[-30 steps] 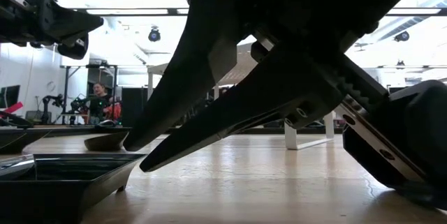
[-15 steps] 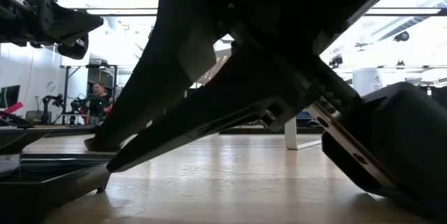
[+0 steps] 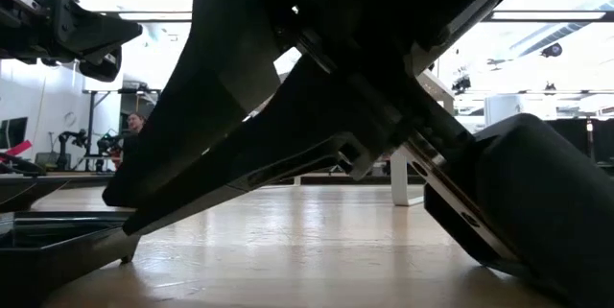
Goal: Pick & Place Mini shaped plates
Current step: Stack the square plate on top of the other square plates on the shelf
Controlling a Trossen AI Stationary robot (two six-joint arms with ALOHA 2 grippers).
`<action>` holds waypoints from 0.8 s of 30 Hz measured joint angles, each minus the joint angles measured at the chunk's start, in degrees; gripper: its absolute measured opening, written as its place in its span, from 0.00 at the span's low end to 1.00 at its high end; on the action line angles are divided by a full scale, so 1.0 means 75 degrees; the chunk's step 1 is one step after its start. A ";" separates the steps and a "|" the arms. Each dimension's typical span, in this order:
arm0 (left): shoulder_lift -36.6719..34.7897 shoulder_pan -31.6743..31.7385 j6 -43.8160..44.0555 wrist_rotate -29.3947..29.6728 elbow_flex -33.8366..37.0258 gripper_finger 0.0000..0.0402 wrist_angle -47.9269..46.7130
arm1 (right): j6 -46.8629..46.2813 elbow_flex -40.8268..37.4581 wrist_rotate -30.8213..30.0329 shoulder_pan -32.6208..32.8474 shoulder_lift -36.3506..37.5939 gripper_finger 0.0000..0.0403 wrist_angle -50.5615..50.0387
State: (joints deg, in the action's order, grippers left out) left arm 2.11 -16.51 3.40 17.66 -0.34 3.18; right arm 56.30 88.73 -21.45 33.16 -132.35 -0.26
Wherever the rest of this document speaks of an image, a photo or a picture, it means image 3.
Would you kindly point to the black table frame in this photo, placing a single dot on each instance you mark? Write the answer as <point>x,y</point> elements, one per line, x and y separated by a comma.
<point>86,180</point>

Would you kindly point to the black ceiling spotlight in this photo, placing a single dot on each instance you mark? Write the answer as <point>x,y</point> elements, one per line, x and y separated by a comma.
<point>460,84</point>
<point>552,50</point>

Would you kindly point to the dark computer monitor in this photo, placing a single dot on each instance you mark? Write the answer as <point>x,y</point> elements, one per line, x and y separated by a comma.
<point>13,133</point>

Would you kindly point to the black square mini plate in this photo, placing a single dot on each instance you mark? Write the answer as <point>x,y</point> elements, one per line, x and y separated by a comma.
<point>48,260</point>

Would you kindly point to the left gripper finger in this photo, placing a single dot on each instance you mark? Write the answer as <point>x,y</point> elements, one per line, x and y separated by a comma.
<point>91,34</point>
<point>105,68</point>

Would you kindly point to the black standing panel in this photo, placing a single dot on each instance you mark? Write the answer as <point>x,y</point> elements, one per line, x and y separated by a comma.
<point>573,130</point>
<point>603,140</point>

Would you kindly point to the black teardrop mini plate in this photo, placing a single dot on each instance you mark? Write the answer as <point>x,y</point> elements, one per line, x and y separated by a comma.
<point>24,195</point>

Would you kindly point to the white perforated metal shelf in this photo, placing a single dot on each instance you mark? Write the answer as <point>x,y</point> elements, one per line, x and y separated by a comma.
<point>398,178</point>

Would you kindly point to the black gantry frame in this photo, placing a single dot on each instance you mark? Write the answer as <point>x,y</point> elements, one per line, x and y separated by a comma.
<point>91,125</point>

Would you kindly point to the red flat object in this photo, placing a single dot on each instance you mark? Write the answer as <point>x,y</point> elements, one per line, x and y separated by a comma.
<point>16,148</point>

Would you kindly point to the white cylindrical pillar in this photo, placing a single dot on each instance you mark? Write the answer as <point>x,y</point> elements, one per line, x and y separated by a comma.
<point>503,106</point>

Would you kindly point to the person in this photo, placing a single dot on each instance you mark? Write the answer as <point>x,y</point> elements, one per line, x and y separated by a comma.
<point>134,125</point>

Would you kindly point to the black overhead light bar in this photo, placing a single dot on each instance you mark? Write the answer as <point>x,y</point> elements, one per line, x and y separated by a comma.
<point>144,15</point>

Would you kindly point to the black background robot arm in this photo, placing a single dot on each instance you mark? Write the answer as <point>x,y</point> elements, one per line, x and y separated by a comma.
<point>67,142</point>

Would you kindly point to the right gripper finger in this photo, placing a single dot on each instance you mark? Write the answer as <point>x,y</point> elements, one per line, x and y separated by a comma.
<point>268,154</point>
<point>211,68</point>

